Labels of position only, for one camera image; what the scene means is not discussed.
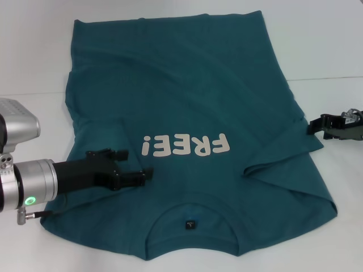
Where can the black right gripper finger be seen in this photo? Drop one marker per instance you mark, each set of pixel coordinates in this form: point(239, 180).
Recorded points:
point(323, 122)

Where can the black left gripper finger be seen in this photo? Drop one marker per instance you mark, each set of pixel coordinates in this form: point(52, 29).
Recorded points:
point(133, 178)
point(122, 155)

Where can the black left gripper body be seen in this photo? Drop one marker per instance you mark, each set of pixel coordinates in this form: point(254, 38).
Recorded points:
point(82, 174)

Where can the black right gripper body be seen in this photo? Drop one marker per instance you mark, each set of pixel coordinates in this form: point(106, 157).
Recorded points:
point(348, 132)

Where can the teal T-shirt with FREE print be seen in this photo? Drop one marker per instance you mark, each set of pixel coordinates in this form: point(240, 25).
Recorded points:
point(198, 85)

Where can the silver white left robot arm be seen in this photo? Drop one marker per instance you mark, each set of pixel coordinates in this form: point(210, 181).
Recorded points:
point(34, 178)

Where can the silver left camera mount bracket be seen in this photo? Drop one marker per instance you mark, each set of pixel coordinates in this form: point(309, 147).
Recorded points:
point(6, 163)

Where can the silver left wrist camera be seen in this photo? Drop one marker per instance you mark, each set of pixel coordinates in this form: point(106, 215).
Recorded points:
point(20, 124)

